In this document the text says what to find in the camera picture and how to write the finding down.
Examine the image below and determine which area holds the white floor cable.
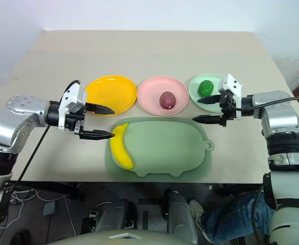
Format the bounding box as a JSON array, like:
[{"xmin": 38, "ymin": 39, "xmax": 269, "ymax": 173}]
[{"xmin": 0, "ymin": 189, "xmax": 77, "ymax": 237}]

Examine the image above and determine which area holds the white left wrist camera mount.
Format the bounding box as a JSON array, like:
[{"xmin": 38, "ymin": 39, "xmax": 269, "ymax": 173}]
[{"xmin": 58, "ymin": 81, "xmax": 88, "ymax": 132}]

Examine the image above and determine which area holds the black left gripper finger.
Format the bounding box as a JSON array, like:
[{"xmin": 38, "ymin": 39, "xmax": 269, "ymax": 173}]
[
  {"xmin": 85, "ymin": 103, "xmax": 115, "ymax": 115},
  {"xmin": 79, "ymin": 129, "xmax": 116, "ymax": 141}
]

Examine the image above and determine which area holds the yellow plate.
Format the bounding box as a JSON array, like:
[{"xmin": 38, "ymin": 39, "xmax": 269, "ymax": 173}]
[{"xmin": 85, "ymin": 75, "xmax": 138, "ymax": 116}]

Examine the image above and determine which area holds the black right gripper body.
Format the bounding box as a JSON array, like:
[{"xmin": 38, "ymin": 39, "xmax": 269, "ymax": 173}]
[{"xmin": 219, "ymin": 92, "xmax": 239, "ymax": 128}]

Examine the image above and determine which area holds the small grey floor box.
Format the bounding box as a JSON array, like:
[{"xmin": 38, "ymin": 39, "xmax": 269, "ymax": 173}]
[{"xmin": 43, "ymin": 202, "xmax": 57, "ymax": 217}]

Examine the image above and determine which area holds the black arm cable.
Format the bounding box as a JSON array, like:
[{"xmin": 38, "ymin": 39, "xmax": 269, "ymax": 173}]
[
  {"xmin": 234, "ymin": 96, "xmax": 299, "ymax": 112},
  {"xmin": 0, "ymin": 80, "xmax": 81, "ymax": 227}
]

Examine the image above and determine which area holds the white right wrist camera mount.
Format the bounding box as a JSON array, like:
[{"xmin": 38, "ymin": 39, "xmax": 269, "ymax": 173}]
[{"xmin": 218, "ymin": 73, "xmax": 243, "ymax": 120}]

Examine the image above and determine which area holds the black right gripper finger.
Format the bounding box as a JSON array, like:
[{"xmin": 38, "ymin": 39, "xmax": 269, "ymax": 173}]
[
  {"xmin": 197, "ymin": 94, "xmax": 222, "ymax": 105},
  {"xmin": 192, "ymin": 114, "xmax": 223, "ymax": 126}
]

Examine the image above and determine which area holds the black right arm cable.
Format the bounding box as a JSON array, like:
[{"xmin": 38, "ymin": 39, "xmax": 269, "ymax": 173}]
[{"xmin": 234, "ymin": 96, "xmax": 299, "ymax": 112}]

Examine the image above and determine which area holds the green animal-shaped silicone mat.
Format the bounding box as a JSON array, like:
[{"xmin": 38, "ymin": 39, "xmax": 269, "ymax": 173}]
[{"xmin": 104, "ymin": 116, "xmax": 215, "ymax": 179}]

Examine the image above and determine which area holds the yellow toy banana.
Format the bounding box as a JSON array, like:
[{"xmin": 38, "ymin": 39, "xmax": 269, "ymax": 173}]
[{"xmin": 110, "ymin": 122, "xmax": 135, "ymax": 170}]

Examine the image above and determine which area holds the purple-red round toy fruit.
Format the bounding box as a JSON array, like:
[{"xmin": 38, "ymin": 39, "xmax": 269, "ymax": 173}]
[{"xmin": 159, "ymin": 91, "xmax": 177, "ymax": 110}]

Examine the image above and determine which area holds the light green plate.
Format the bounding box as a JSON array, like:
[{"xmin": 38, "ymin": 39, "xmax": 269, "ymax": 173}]
[{"xmin": 188, "ymin": 73, "xmax": 230, "ymax": 114}]

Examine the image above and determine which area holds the pale robot torso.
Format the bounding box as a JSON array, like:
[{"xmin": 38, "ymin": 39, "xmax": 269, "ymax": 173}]
[{"xmin": 46, "ymin": 228, "xmax": 199, "ymax": 245}]

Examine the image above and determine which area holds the white sneaker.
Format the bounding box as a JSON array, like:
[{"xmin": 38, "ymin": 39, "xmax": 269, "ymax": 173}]
[{"xmin": 188, "ymin": 199, "xmax": 207, "ymax": 223}]

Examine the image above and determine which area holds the green toy fruit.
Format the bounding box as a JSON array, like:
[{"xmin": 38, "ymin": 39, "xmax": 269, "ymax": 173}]
[{"xmin": 197, "ymin": 80, "xmax": 214, "ymax": 97}]

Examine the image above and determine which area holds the person's leg in blue jeans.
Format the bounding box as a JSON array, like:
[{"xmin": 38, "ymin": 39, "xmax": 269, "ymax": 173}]
[{"xmin": 200, "ymin": 190, "xmax": 277, "ymax": 243}]

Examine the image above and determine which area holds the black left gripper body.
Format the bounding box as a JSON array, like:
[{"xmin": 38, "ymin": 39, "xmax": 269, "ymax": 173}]
[{"xmin": 65, "ymin": 103, "xmax": 87, "ymax": 140}]

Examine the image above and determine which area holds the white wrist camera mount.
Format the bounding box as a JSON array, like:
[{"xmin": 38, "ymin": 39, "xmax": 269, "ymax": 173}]
[
  {"xmin": 218, "ymin": 73, "xmax": 243, "ymax": 120},
  {"xmin": 58, "ymin": 81, "xmax": 88, "ymax": 132}
]

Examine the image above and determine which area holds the black table frame bar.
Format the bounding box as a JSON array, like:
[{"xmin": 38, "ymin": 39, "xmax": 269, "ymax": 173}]
[{"xmin": 2, "ymin": 181, "xmax": 87, "ymax": 202}]

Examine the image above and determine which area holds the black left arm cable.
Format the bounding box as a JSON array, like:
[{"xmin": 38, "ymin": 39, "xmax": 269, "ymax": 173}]
[{"xmin": 0, "ymin": 80, "xmax": 81, "ymax": 227}]

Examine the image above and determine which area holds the dark grey rounded leg cover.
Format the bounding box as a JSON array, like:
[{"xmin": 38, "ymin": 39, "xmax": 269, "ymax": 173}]
[
  {"xmin": 163, "ymin": 188, "xmax": 199, "ymax": 244},
  {"xmin": 92, "ymin": 198, "xmax": 138, "ymax": 233}
]

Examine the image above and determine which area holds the pink plate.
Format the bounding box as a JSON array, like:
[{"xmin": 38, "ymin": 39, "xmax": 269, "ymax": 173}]
[{"xmin": 136, "ymin": 76, "xmax": 190, "ymax": 117}]

